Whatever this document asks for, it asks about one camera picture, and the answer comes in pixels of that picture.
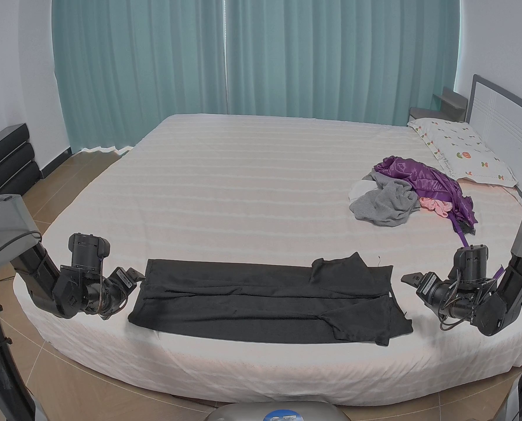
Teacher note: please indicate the white garment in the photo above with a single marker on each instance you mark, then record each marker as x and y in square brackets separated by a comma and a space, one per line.
[359, 190]

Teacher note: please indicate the purple satin garment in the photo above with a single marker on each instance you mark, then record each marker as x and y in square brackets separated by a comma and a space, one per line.
[419, 176]

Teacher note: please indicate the blue-green curtain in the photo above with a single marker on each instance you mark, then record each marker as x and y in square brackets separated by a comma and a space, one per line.
[331, 46]
[133, 59]

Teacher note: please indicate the bed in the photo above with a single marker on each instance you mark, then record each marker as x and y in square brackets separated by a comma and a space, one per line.
[243, 182]

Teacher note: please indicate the pink garment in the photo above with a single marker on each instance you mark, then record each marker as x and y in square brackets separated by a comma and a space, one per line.
[436, 208]

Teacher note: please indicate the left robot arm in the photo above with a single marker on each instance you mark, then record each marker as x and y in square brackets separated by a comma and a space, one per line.
[28, 261]

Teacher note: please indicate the grey garment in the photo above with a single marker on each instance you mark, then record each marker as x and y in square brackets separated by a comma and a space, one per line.
[388, 208]

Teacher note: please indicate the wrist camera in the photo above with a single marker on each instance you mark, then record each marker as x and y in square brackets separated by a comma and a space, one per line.
[427, 287]
[123, 279]

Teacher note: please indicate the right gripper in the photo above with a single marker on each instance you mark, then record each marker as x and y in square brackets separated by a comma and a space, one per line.
[443, 301]

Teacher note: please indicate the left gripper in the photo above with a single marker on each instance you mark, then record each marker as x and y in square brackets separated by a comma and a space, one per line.
[111, 301]

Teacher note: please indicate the black T-shirt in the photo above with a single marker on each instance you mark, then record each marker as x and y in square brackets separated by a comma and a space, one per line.
[243, 305]

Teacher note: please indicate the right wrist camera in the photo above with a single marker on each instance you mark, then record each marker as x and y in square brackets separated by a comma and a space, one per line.
[427, 287]

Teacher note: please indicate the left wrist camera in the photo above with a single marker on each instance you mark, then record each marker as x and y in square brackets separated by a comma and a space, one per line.
[123, 279]

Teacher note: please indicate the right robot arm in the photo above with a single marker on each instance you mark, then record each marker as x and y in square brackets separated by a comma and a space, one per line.
[506, 292]

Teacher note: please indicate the grey bedside table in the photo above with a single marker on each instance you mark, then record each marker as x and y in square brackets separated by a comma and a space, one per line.
[449, 101]

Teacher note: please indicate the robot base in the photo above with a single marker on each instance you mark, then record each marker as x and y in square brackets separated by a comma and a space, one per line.
[243, 415]

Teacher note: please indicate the white printed pillow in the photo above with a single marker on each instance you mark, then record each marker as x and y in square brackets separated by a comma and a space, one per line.
[458, 147]

